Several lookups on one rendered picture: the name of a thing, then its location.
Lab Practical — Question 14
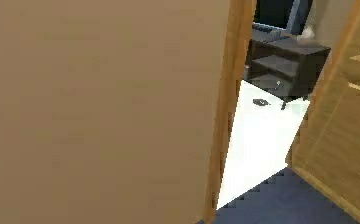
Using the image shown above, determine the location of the light wooden room door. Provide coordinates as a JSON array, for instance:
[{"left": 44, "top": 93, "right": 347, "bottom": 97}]
[{"left": 285, "top": 0, "right": 360, "bottom": 224}]

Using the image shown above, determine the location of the black television set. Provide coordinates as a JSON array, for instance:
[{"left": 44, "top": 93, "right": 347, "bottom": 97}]
[{"left": 253, "top": 0, "right": 314, "bottom": 36}]

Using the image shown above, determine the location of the small black flat object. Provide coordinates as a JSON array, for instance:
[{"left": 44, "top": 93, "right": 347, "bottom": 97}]
[{"left": 252, "top": 98, "right": 272, "bottom": 108}]

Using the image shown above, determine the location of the dark brown television stand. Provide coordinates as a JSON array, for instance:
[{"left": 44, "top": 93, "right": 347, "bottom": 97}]
[{"left": 242, "top": 29, "right": 332, "bottom": 111}]

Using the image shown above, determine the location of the small white round object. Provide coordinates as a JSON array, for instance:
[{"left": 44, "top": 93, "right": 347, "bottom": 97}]
[{"left": 296, "top": 25, "right": 317, "bottom": 44}]

